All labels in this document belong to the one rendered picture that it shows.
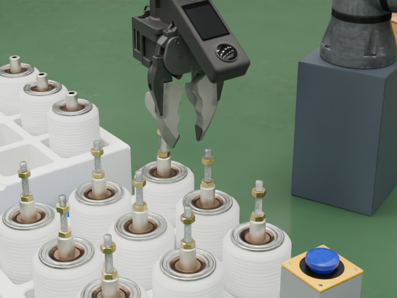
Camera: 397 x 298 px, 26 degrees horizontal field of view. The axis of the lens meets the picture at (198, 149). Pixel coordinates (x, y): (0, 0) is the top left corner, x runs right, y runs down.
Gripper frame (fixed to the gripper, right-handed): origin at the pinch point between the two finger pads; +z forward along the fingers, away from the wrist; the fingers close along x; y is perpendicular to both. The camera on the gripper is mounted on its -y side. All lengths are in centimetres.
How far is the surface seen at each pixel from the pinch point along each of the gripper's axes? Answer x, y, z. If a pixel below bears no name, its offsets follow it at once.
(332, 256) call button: -9.9, -16.4, 11.6
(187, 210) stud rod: -0.2, 0.7, 10.9
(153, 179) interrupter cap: -7.8, 23.9, 19.2
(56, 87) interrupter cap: -10, 67, 19
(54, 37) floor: -49, 164, 44
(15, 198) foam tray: 7, 48, 30
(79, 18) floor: -64, 179, 44
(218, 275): -2.9, -2.7, 19.8
